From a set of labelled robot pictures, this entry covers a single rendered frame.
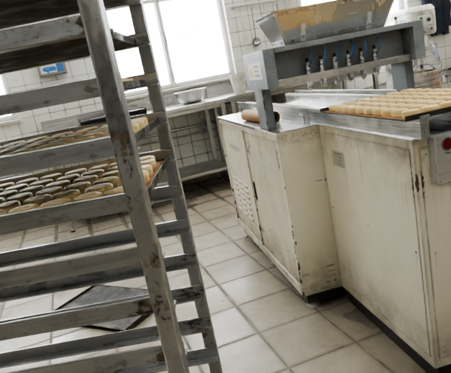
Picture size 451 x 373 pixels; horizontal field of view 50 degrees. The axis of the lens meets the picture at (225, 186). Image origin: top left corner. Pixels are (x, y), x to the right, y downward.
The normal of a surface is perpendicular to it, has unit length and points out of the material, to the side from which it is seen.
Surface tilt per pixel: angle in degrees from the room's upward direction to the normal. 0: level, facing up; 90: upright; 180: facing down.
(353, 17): 115
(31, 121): 90
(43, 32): 90
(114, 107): 90
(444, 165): 90
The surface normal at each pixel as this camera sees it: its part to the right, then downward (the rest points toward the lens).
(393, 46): 0.21, 0.19
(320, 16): 0.26, 0.58
